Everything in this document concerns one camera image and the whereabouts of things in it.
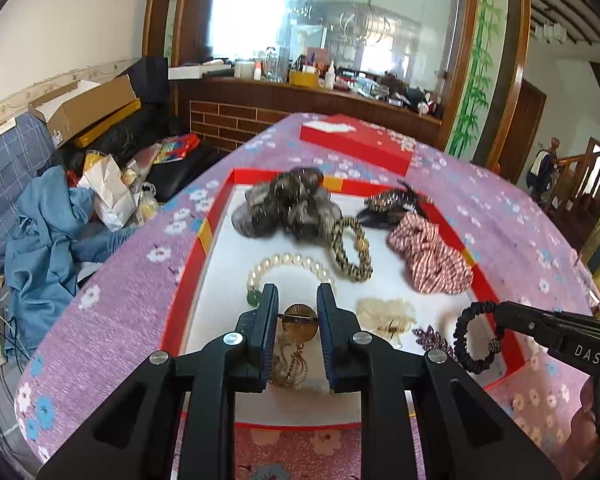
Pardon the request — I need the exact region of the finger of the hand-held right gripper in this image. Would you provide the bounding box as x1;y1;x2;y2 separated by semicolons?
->
492;301;564;346

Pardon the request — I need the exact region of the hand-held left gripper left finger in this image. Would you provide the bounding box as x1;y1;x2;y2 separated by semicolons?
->
36;283;281;480

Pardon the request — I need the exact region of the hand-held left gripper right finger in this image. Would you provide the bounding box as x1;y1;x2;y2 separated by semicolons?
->
316;282;563;480

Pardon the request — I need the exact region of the gold round brooch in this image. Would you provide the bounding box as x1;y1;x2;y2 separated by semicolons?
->
269;302;322;389

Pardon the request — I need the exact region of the cream translucent hair clip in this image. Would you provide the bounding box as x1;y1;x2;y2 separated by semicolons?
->
355;298;417;349

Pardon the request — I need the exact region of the black beaded scrunchie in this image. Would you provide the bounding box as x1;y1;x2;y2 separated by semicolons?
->
452;301;504;374

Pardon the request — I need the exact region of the leopard print scrunchie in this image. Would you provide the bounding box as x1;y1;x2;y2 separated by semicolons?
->
329;217;374;284

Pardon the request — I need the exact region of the large pearl bracelet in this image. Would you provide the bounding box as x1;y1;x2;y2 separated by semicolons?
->
246;252;334;309

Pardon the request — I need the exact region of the red box tray white inside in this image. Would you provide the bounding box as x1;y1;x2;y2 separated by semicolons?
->
161;167;529;429

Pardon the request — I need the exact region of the purple rhinestone leaf hair clip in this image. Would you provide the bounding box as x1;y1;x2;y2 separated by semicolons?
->
412;324;456;359

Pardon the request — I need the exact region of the red plaid scrunchie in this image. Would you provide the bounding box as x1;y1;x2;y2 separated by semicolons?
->
387;212;474;295

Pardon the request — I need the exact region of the person's right hand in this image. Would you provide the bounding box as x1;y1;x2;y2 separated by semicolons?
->
579;377;600;462

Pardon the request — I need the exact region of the grey brown scrunchie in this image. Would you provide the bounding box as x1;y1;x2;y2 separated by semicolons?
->
231;167;342;247

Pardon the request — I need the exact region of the black starfish hair claw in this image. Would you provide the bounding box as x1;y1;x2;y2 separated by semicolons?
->
355;180;434;229

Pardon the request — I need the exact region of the dark jacket on railing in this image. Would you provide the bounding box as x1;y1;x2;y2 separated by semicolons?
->
527;149;557;197

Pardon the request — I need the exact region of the purple floral tablecloth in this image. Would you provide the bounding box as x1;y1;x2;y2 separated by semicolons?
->
15;112;597;480

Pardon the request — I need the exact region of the wooden stair railing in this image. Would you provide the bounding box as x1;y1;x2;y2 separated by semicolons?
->
550;136;600;228

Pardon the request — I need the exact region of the red box lid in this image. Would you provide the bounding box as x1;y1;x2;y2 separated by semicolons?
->
299;114;415;177

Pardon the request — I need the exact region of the colourful red packet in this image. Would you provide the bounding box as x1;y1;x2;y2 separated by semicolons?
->
152;133;201;165

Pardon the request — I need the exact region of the white paper bag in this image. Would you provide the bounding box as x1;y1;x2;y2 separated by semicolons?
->
77;153;142;232

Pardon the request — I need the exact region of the wooden counter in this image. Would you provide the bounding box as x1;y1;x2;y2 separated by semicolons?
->
170;76;442;157

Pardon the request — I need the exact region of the blue crumpled cloth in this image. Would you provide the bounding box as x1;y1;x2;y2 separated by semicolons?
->
4;165;137;347

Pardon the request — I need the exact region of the flat white box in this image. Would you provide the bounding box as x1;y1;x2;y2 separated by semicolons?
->
168;61;232;81

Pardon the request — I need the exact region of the brown cardboard box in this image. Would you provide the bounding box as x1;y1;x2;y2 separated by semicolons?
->
28;74;142;149

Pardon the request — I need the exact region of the blue plaid blanket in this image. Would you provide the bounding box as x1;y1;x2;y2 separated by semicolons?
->
0;111;57;266

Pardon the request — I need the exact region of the green bamboo wall painting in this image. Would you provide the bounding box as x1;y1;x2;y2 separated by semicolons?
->
444;0;507;162

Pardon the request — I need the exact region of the large wall mirror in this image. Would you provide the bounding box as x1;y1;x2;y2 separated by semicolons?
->
177;0;473;111

